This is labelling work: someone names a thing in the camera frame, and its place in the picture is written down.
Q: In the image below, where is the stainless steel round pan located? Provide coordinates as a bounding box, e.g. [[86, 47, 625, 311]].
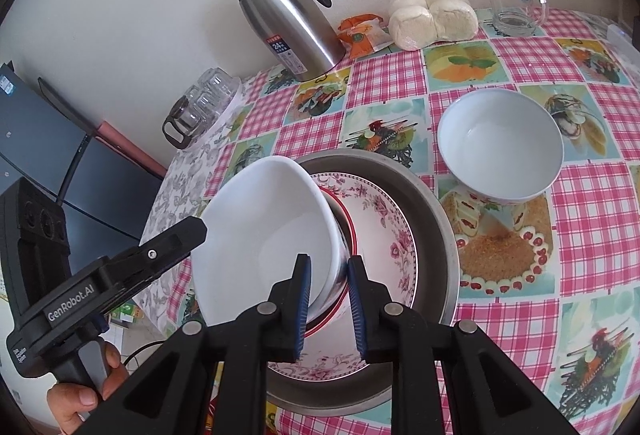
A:
[[267, 149, 460, 417]]

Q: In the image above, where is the light blue floral bowl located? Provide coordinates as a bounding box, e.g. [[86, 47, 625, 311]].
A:
[[437, 88, 564, 204]]

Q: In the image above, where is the glass beer mug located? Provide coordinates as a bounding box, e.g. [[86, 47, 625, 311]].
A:
[[489, 0, 549, 37]]

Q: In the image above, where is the grey floral cloth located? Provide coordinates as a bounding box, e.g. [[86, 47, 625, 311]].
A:
[[134, 80, 250, 335]]

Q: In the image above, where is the orange snack packet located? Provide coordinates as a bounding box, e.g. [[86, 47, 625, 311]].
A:
[[337, 13, 393, 60]]

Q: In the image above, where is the floral rimmed round plate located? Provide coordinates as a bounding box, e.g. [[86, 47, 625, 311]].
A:
[[269, 172, 419, 383]]

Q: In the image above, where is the checkered picture tablecloth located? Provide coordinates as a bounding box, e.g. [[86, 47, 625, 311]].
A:
[[164, 6, 640, 435]]

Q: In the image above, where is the bag of steamed buns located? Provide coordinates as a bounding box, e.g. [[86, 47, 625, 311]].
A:
[[388, 0, 480, 51]]

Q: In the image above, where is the person's left hand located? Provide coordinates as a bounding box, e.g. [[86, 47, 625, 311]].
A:
[[47, 342, 129, 434]]

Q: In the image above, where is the stainless steel thermos jug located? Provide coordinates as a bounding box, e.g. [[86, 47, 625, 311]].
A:
[[238, 0, 346, 82]]

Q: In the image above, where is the white power strip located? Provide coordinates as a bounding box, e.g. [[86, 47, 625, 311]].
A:
[[606, 23, 640, 71]]

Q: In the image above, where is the white square bowl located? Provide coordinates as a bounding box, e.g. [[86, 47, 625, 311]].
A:
[[191, 155, 348, 325]]

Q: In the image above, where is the strawberry pattern bowl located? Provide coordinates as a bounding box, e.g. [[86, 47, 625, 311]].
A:
[[305, 188, 358, 337]]

